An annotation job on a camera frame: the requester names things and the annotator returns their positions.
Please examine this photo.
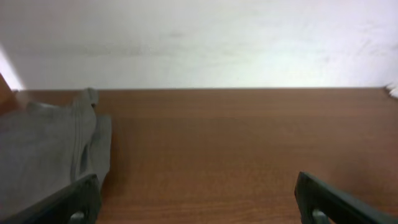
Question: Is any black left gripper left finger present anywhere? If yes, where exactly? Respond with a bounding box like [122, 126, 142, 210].
[1, 174, 101, 224]

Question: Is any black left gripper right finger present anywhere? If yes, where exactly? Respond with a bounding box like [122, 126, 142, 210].
[294, 172, 397, 224]

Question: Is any grey folded garment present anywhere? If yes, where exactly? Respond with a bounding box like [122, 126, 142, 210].
[1, 88, 112, 219]

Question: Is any white polo shirt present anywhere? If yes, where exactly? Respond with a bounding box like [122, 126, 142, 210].
[385, 83, 398, 99]

